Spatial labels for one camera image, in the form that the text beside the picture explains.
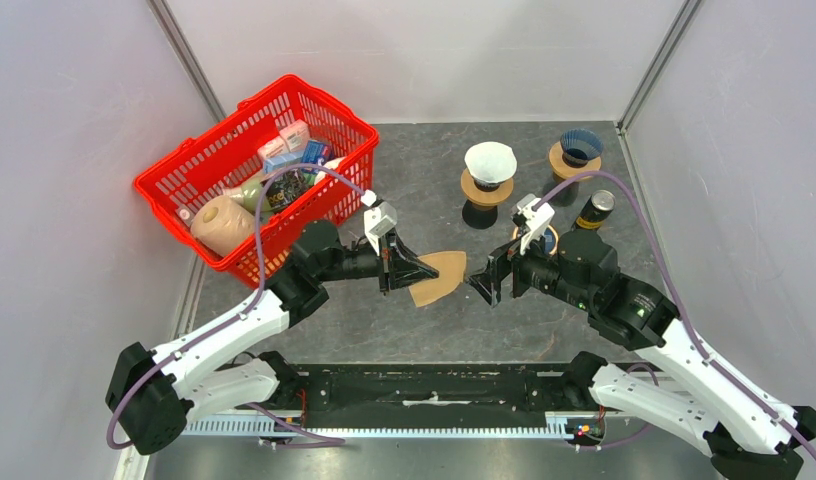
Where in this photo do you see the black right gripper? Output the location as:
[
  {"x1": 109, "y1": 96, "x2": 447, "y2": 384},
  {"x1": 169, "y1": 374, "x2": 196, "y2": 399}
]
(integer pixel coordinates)
[{"x1": 462, "y1": 220, "x2": 595, "y2": 311}]

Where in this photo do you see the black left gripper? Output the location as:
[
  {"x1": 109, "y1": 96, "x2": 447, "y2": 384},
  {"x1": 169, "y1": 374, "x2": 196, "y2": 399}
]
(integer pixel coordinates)
[{"x1": 317, "y1": 227, "x2": 438, "y2": 296}]

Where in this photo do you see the brown paper coffee filter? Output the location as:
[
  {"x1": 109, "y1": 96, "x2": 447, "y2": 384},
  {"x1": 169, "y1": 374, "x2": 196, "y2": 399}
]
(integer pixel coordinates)
[{"x1": 409, "y1": 250, "x2": 467, "y2": 308}]

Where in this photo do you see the wooden dripper ring holder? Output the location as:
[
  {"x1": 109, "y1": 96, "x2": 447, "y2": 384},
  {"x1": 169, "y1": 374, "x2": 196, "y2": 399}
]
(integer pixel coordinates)
[{"x1": 460, "y1": 169, "x2": 514, "y2": 210}]

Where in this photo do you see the white paper coffee filter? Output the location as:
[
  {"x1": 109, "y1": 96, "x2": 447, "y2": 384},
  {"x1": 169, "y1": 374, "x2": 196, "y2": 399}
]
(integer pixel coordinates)
[{"x1": 464, "y1": 141, "x2": 518, "y2": 185}]

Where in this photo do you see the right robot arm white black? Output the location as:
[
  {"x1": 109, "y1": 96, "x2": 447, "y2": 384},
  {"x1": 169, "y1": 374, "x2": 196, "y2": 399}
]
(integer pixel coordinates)
[{"x1": 467, "y1": 230, "x2": 816, "y2": 479}]

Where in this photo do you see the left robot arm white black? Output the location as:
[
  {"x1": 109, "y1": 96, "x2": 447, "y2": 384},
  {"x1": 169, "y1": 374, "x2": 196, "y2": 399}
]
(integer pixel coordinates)
[{"x1": 105, "y1": 220, "x2": 439, "y2": 455}]

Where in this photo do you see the masking tape roll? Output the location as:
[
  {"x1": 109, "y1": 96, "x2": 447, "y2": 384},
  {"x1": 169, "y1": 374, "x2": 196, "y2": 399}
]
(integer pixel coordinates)
[{"x1": 508, "y1": 225, "x2": 559, "y2": 257}]

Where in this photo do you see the black carafe red band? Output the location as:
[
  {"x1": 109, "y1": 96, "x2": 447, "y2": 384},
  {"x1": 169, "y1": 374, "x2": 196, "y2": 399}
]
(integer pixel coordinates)
[{"x1": 461, "y1": 200, "x2": 498, "y2": 230}]

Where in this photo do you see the grey glass carafe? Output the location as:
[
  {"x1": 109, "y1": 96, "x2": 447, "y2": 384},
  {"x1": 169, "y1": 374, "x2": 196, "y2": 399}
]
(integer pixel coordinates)
[{"x1": 541, "y1": 174, "x2": 579, "y2": 207}]

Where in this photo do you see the black drink can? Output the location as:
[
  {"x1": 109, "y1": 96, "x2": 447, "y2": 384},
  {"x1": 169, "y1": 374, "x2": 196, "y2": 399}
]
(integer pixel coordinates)
[{"x1": 572, "y1": 190, "x2": 616, "y2": 231}]

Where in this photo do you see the dark snack bag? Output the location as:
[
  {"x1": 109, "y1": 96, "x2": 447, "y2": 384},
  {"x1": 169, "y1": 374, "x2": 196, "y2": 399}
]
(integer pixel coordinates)
[{"x1": 262, "y1": 169, "x2": 313, "y2": 213}]

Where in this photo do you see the blue white box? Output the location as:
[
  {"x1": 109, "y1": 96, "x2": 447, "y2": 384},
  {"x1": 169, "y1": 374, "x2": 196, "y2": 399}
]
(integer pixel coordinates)
[{"x1": 263, "y1": 140, "x2": 334, "y2": 173}]

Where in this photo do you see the pink white pack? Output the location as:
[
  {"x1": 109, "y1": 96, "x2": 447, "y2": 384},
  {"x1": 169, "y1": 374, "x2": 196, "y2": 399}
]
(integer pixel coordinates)
[{"x1": 257, "y1": 120, "x2": 310, "y2": 160}]

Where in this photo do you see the green pear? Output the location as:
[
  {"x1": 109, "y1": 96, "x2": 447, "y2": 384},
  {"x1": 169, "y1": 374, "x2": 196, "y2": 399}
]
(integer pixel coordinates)
[{"x1": 222, "y1": 179, "x2": 266, "y2": 214}]

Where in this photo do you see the beige toilet paper roll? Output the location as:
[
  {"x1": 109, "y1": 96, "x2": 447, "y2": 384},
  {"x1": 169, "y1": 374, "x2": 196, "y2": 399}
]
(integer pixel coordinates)
[{"x1": 190, "y1": 195, "x2": 255, "y2": 257}]

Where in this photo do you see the red plastic shopping basket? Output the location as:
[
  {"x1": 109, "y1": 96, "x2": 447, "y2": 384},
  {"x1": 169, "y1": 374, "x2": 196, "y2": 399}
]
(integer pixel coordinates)
[{"x1": 133, "y1": 74, "x2": 379, "y2": 289}]

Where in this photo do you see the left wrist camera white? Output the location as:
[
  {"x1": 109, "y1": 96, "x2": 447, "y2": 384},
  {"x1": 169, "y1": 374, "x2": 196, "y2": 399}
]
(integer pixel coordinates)
[{"x1": 360, "y1": 190, "x2": 397, "y2": 256}]

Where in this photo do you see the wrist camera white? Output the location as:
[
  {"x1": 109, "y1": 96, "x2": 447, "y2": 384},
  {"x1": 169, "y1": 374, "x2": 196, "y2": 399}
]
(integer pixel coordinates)
[
  {"x1": 360, "y1": 190, "x2": 397, "y2": 256},
  {"x1": 512, "y1": 194, "x2": 555, "y2": 255}
]

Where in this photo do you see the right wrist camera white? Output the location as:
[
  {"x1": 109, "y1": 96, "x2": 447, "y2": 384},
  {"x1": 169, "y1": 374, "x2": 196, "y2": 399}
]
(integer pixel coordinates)
[{"x1": 512, "y1": 194, "x2": 555, "y2": 255}]

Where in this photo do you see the black mounting base rail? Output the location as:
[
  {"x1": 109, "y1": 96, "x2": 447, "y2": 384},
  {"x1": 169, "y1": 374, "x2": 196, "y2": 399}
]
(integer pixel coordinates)
[{"x1": 259, "y1": 363, "x2": 610, "y2": 446}]

